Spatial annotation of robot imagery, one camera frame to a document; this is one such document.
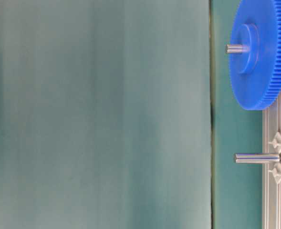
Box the silver aluminium extrusion rail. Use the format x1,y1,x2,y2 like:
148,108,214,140
262,94,281,229

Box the steel shaft through large gear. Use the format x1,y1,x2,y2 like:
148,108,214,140
225,44,250,54

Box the large blue plastic gear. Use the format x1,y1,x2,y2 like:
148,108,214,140
229,0,281,110

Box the bare steel shaft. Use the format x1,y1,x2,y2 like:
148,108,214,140
234,153,281,164

